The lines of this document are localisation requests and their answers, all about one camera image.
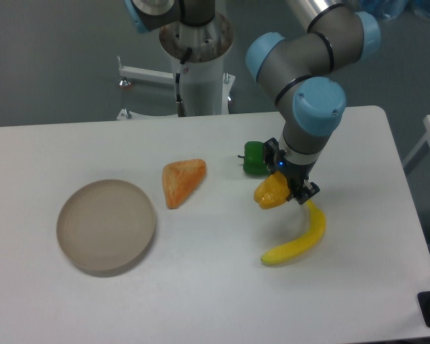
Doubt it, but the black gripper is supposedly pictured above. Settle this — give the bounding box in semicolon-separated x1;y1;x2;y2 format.
262;138;320;205

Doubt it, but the yellow bell pepper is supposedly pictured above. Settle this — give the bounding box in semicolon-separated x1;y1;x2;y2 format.
254;171;291;209

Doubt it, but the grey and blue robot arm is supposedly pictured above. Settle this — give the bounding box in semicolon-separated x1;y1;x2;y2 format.
125;1;381;209

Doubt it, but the green bell pepper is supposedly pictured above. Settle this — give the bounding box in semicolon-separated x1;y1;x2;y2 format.
238;141;269;176

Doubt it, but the beige round plate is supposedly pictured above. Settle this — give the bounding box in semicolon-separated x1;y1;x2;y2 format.
56;179;156;277

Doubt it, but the yellow banana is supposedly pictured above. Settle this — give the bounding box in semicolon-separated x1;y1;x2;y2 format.
260;201;326;266

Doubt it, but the orange triangular bread slice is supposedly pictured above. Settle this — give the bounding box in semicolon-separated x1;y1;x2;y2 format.
162;158;206;209

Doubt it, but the black cable on pedestal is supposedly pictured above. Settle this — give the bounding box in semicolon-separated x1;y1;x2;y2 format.
174;47;193;118

